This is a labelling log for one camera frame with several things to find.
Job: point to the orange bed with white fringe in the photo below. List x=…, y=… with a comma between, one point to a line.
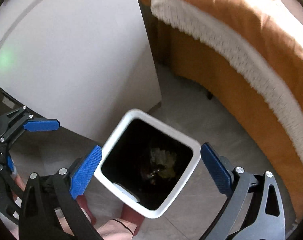
x=249, y=55

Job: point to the trash inside bin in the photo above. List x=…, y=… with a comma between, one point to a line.
x=161, y=164

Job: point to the white cabinet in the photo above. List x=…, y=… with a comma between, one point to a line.
x=82, y=62

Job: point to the white square trash bin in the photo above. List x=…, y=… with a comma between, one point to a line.
x=126, y=152

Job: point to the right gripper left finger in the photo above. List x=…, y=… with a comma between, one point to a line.
x=49, y=209

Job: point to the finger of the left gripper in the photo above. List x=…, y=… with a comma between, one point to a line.
x=41, y=125

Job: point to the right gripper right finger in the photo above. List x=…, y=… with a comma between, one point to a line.
x=253, y=208

